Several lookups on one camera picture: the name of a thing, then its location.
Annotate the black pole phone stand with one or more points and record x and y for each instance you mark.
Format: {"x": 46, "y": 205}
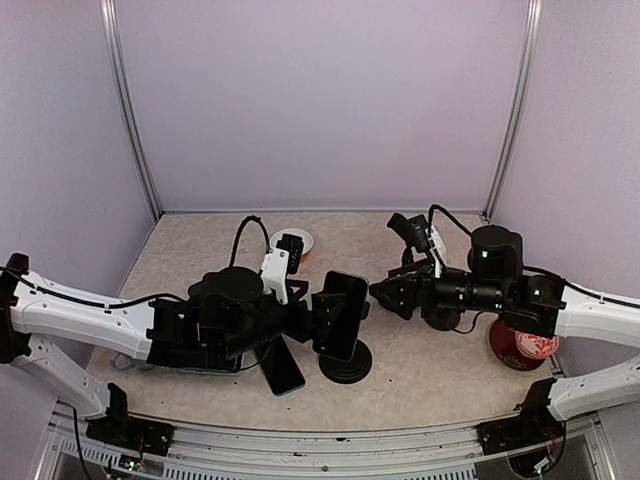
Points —
{"x": 347, "y": 372}
{"x": 398, "y": 223}

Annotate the dark red saucer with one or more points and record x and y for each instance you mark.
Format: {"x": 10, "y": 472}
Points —
{"x": 502, "y": 340}

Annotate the red patterned bowl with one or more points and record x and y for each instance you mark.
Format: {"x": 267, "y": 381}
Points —
{"x": 536, "y": 347}

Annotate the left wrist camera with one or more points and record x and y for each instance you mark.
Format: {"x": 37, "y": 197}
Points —
{"x": 282, "y": 259}

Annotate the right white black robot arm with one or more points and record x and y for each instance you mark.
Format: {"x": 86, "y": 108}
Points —
{"x": 530, "y": 301}

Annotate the light blue mug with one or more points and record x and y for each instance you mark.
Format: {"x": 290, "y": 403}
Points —
{"x": 122, "y": 363}

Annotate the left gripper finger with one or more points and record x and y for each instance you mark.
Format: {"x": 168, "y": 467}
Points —
{"x": 296, "y": 291}
{"x": 327, "y": 335}

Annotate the right aluminium frame post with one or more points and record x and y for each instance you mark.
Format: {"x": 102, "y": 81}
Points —
{"x": 517, "y": 108}

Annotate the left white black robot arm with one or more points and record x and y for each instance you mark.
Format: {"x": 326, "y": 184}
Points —
{"x": 158, "y": 329}

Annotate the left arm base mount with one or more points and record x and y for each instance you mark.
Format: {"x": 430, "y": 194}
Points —
{"x": 118, "y": 428}

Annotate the aluminium frame post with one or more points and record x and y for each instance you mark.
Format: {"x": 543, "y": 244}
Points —
{"x": 115, "y": 51}
{"x": 517, "y": 108}

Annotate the left stacked black phone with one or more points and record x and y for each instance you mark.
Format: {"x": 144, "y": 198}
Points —
{"x": 217, "y": 367}

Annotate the right flat black phone stand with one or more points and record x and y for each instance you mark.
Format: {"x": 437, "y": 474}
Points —
{"x": 443, "y": 319}

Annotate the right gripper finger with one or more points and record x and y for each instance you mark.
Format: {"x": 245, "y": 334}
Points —
{"x": 416, "y": 269}
{"x": 399, "y": 296}

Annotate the middle black phone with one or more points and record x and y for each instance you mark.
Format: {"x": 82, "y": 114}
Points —
{"x": 280, "y": 369}

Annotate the orange white bowl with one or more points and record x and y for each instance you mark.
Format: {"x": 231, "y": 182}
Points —
{"x": 306, "y": 237}

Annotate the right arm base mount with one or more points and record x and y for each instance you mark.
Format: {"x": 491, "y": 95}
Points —
{"x": 534, "y": 424}

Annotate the left aluminium frame post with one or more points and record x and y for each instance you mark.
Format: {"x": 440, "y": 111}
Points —
{"x": 115, "y": 51}

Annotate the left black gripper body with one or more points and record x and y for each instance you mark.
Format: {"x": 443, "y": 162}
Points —
{"x": 299, "y": 329}

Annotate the black teal phone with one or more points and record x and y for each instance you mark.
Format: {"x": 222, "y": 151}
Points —
{"x": 356, "y": 288}

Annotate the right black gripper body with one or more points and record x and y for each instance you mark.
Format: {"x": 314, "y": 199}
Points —
{"x": 483, "y": 295}

